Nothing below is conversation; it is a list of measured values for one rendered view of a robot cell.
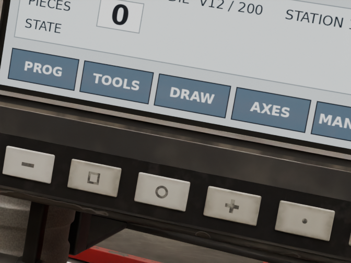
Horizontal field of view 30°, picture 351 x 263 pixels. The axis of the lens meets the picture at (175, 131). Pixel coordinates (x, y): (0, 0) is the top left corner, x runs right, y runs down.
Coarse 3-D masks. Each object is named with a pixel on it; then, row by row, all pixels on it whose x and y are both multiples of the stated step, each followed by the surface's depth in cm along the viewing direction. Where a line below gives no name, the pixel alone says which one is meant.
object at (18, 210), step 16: (0, 208) 60; (16, 208) 60; (0, 224) 60; (16, 224) 60; (48, 224) 62; (64, 224) 64; (0, 240) 61; (16, 240) 61; (48, 240) 63; (64, 240) 65; (48, 256) 63; (64, 256) 65
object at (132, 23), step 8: (104, 0) 46; (112, 0) 46; (120, 0) 46; (104, 8) 46; (112, 8) 46; (120, 8) 46; (128, 8) 46; (136, 8) 46; (104, 16) 46; (112, 16) 46; (120, 16) 46; (128, 16) 46; (136, 16) 46; (104, 24) 46; (112, 24) 46; (120, 24) 46; (128, 24) 46; (136, 24) 46; (136, 32) 46
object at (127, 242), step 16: (112, 240) 140; (128, 240) 142; (144, 240) 144; (160, 240) 146; (80, 256) 126; (96, 256) 125; (112, 256) 124; (128, 256) 124; (144, 256) 132; (160, 256) 134; (176, 256) 136; (192, 256) 138; (208, 256) 140; (224, 256) 142; (240, 256) 145
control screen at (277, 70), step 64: (64, 0) 47; (128, 0) 46; (192, 0) 45; (256, 0) 45; (320, 0) 44; (64, 64) 47; (128, 64) 46; (192, 64) 46; (256, 64) 45; (320, 64) 44; (256, 128) 45; (320, 128) 44
